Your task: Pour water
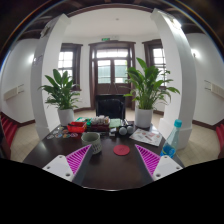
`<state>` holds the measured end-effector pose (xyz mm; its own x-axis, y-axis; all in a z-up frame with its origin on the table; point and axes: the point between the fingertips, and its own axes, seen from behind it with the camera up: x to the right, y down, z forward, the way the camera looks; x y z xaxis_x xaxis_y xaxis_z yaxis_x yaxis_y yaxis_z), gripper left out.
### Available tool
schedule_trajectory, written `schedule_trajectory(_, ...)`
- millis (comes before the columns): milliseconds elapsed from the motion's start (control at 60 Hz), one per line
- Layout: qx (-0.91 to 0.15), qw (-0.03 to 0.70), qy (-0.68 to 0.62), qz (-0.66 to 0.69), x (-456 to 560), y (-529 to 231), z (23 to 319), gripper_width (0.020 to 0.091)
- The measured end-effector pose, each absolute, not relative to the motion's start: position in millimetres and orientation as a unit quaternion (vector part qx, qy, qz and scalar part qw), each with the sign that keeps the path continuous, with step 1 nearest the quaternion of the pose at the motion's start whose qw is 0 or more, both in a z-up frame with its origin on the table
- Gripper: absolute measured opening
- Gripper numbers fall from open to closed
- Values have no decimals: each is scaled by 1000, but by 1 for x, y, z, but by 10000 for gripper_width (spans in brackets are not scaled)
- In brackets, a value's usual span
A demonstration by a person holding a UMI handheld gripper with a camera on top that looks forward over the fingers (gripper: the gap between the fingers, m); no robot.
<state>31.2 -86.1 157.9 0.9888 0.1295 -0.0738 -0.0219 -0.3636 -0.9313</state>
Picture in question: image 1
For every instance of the dark-framed window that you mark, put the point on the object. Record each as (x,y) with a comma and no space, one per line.
(66,63)
(158,58)

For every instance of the red plastic basket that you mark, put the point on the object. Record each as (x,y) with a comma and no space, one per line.
(76,128)

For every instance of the clear blue-labelled drink bottle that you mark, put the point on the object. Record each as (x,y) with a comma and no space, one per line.
(170,144)

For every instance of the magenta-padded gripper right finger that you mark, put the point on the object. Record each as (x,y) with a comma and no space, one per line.
(149,159)

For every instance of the small potted green plant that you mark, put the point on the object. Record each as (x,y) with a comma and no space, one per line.
(66,116)

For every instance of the green exit sign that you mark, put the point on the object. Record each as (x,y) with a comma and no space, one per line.
(105,39)

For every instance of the green notepad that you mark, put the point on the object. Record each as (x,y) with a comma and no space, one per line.
(115,123)

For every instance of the white patterned mug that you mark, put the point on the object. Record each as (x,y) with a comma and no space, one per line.
(91,140)

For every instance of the printed paper leaflet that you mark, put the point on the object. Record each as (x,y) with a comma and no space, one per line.
(146,136)

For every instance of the white wall radiator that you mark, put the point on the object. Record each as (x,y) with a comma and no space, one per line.
(12,92)
(216,89)

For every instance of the flat round red coaster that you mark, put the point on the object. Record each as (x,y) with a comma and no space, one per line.
(121,150)

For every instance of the black chair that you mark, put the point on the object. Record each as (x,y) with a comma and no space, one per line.
(110,106)

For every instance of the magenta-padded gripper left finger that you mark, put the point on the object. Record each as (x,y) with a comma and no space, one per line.
(78,159)

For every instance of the large potted green plant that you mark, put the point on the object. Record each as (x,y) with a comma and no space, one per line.
(143,117)

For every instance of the dark wooden glazed door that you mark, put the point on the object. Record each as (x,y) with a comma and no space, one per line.
(111,88)

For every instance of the glowing wall lamp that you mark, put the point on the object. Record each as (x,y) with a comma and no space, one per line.
(195,53)

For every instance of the red carpeted stairs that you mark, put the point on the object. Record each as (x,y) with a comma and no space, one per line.
(9,128)
(220,135)

